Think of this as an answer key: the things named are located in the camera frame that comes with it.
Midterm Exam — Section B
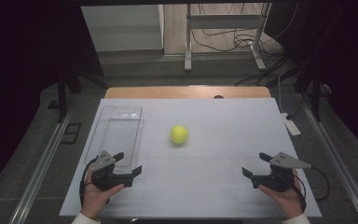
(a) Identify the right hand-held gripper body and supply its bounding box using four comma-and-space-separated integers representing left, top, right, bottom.
251, 151, 312, 193

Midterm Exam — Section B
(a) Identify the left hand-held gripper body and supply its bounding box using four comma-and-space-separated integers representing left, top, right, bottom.
90, 150, 135, 191

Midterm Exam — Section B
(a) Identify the clear plastic tray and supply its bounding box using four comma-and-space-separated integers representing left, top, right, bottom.
83, 105, 145, 175

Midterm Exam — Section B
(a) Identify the yellow tennis ball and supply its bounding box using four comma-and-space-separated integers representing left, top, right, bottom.
170, 124, 189, 145

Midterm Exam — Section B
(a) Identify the person's right hand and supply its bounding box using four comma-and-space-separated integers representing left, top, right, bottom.
257, 168, 305, 219

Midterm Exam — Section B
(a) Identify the person's left hand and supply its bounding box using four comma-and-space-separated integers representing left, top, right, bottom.
80, 167, 126, 220

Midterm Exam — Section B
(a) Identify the white power strip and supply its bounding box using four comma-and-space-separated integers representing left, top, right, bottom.
280, 112, 302, 137

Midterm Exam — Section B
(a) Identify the white board table cover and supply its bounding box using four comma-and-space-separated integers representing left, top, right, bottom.
59, 97, 323, 218

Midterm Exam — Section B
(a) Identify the black metal stand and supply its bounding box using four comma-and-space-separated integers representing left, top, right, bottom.
48, 69, 110, 123
293, 69, 324, 123

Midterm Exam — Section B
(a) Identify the wooden table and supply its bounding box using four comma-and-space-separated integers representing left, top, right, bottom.
104, 86, 272, 100

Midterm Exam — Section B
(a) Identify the black curtain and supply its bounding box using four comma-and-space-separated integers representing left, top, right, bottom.
0, 0, 104, 200
264, 0, 358, 153

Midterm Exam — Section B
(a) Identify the white cabinet panel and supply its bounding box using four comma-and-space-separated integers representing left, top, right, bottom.
80, 4, 165, 53

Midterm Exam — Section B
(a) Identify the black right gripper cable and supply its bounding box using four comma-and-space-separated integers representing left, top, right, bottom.
292, 165, 331, 213

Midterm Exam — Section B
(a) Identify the black plug with cable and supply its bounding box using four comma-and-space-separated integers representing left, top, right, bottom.
285, 94, 304, 121

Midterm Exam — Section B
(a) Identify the black floor bracket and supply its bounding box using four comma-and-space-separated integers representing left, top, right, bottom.
60, 122, 83, 145

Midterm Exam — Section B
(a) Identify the aluminium floor rail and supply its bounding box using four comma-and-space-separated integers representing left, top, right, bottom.
298, 92, 358, 224
16, 111, 73, 224

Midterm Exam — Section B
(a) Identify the white power cable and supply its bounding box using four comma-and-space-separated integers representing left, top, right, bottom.
277, 72, 286, 115

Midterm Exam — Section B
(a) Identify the tangle of black floor cables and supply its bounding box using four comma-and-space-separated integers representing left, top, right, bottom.
190, 3, 284, 58

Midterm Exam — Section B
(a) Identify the white metal desk frame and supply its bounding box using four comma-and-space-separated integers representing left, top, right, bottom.
184, 3, 272, 73

